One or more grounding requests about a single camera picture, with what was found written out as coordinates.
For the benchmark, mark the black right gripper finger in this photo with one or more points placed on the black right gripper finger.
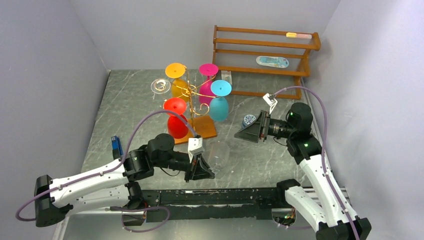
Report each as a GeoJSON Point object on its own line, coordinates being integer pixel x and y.
{"type": "Point", "coordinates": [249, 134]}
{"type": "Point", "coordinates": [259, 124]}

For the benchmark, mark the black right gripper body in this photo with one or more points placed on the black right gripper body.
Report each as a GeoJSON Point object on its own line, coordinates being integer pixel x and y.
{"type": "Point", "coordinates": [262, 126]}

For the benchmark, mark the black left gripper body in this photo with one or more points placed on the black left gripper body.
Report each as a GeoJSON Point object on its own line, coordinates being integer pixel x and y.
{"type": "Point", "coordinates": [190, 174]}

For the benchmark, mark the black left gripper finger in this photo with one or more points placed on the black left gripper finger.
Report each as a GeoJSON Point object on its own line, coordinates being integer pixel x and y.
{"type": "Point", "coordinates": [202, 163]}
{"type": "Point", "coordinates": [204, 173]}

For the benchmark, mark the clear wine glass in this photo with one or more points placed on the clear wine glass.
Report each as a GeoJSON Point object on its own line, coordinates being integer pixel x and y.
{"type": "Point", "coordinates": [160, 86]}
{"type": "Point", "coordinates": [218, 158]}

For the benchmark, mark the gold wire wine glass rack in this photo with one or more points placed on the gold wire wine glass rack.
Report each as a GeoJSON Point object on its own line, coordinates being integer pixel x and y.
{"type": "Point", "coordinates": [196, 114]}

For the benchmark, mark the red wine glass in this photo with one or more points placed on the red wine glass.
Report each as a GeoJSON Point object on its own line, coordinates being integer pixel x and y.
{"type": "Point", "coordinates": [175, 126]}

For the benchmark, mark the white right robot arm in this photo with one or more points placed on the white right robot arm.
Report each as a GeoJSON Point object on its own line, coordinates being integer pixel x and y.
{"type": "Point", "coordinates": [333, 218]}

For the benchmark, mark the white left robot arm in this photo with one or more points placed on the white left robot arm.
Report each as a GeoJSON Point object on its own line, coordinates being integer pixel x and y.
{"type": "Point", "coordinates": [116, 184]}

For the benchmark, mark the light blue wine glass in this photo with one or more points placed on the light blue wine glass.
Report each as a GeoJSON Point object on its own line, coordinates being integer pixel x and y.
{"type": "Point", "coordinates": [219, 107]}

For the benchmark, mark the pink wine glass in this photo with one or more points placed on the pink wine glass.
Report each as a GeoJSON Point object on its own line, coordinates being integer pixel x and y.
{"type": "Point", "coordinates": [204, 92]}

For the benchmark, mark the orange wine glass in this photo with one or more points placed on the orange wine glass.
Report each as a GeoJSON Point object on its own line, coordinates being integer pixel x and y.
{"type": "Point", "coordinates": [179, 86]}

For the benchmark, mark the clear wine glass on rack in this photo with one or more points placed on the clear wine glass on rack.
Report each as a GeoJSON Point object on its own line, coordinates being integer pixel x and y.
{"type": "Point", "coordinates": [160, 86]}

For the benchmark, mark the small white box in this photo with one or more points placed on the small white box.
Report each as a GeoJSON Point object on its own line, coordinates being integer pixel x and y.
{"type": "Point", "coordinates": [226, 75]}

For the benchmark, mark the light blue packaged item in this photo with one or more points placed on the light blue packaged item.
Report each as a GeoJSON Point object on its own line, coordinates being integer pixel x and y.
{"type": "Point", "coordinates": [272, 61]}

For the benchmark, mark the brown wooden shelf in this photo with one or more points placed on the brown wooden shelf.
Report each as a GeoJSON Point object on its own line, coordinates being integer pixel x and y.
{"type": "Point", "coordinates": [260, 51]}

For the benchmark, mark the blue black clip tool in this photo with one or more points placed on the blue black clip tool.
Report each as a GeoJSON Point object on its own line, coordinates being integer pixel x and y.
{"type": "Point", "coordinates": [117, 150]}

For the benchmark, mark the yellow pink tube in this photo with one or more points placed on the yellow pink tube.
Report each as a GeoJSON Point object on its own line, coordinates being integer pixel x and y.
{"type": "Point", "coordinates": [296, 35]}

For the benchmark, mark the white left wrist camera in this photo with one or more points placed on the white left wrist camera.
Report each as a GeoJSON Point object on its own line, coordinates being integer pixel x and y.
{"type": "Point", "coordinates": [195, 147]}

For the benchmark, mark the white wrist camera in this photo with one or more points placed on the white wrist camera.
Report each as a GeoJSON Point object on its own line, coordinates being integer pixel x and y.
{"type": "Point", "coordinates": [195, 147]}
{"type": "Point", "coordinates": [271, 100]}

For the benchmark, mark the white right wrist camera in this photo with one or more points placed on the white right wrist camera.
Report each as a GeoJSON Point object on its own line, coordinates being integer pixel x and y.
{"type": "Point", "coordinates": [271, 100]}

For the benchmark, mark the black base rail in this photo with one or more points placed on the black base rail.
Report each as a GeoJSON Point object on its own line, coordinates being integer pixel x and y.
{"type": "Point", "coordinates": [224, 203]}

